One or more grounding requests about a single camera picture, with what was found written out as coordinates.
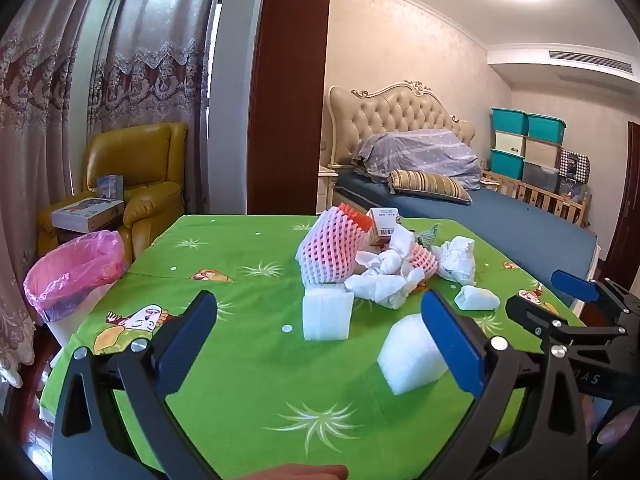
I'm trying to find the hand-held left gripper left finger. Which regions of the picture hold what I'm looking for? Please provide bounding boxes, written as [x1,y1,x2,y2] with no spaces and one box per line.
[52,290,221,480]

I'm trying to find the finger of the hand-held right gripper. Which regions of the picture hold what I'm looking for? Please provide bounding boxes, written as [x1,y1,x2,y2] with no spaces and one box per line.
[550,269,640,321]
[505,295,628,348]

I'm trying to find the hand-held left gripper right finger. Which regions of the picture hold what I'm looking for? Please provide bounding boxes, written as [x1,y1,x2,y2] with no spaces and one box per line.
[420,289,588,480]

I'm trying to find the small white red foam net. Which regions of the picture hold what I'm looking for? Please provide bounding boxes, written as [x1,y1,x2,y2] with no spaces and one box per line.
[402,242,438,286]

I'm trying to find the pink lined trash bin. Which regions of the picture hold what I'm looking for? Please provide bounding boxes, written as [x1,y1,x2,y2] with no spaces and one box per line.
[24,229,128,346]

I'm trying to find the white red drink carton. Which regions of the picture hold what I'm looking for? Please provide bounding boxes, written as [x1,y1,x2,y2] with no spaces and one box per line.
[365,207,403,247]

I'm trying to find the large white red foam net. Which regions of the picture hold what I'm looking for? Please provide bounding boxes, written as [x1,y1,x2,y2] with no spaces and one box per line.
[295,202,373,288]

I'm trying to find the person's right hand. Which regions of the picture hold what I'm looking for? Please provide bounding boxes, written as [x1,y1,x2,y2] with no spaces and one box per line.
[596,404,640,446]

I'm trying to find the person's left hand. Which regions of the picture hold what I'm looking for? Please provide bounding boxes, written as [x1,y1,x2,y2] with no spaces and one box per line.
[239,464,350,480]

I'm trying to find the small white foam piece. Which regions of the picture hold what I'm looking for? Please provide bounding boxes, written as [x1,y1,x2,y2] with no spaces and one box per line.
[454,285,501,311]

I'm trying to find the white foam block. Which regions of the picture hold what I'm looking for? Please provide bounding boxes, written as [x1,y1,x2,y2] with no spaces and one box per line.
[377,312,451,396]
[302,287,355,342]

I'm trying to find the green printed tablecloth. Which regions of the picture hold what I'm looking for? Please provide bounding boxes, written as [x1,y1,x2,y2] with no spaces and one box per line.
[40,214,586,480]

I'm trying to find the crumpled white tissue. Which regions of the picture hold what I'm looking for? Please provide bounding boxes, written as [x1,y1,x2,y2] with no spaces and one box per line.
[345,266,426,310]
[437,236,477,286]
[355,230,418,273]

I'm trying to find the bed with blue sheet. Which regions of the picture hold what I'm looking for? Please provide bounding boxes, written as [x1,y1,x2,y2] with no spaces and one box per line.
[332,170,601,306]

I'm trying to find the brown wooden door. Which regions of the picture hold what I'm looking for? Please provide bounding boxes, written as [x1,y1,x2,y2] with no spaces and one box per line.
[605,121,640,281]

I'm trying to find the green wrapper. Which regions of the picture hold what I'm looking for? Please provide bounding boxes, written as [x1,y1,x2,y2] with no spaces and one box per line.
[412,224,442,250]

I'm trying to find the grey storage box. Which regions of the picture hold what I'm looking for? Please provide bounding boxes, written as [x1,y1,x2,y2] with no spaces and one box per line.
[522,161,561,193]

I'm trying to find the checkered bag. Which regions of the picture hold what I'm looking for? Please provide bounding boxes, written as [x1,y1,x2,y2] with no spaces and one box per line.
[559,147,591,181]

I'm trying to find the beige storage box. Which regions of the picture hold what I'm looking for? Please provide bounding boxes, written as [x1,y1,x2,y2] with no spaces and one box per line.
[524,137,562,168]
[494,131,527,157]

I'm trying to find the striped pillow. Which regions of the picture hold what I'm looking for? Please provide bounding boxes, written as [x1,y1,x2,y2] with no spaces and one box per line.
[387,170,473,205]

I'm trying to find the flat white printed box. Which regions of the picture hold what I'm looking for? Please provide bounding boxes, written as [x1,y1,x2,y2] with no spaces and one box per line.
[51,197,125,233]

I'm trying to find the small blue white box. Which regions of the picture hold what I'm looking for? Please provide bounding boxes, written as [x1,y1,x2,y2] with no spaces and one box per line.
[96,175,125,200]

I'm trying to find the yellow leather armchair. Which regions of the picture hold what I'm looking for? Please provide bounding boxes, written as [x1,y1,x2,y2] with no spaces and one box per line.
[37,122,188,261]

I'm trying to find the grey patterned quilt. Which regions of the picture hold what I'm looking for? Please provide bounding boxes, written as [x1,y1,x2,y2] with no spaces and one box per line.
[352,129,483,192]

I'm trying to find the white nightstand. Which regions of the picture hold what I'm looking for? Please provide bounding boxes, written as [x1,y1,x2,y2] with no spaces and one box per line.
[318,164,342,213]

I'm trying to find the air conditioning vent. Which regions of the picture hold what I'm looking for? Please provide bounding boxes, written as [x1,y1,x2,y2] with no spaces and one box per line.
[549,49,633,72]

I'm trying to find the beige tufted headboard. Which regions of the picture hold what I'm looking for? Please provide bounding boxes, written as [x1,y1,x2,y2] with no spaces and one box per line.
[327,80,477,168]

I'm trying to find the pink lace curtain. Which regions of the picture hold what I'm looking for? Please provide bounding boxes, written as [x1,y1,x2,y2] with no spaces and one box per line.
[87,0,221,216]
[0,0,108,388]

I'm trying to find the wooden crib rail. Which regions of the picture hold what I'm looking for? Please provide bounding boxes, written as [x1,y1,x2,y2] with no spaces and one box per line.
[481,170,591,226]

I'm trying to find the brown wooden door frame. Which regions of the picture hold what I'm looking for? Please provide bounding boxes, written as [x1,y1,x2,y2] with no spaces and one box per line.
[247,0,333,216]

